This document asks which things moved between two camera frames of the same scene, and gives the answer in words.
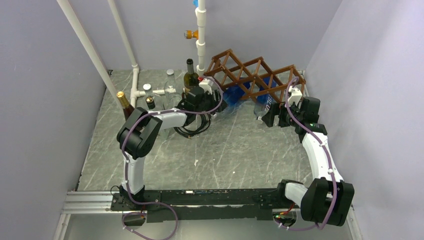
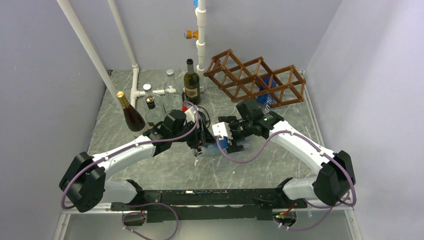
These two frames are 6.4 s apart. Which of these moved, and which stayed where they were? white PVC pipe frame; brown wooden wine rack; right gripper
Moved: right gripper
Stayed: brown wooden wine rack; white PVC pipe frame
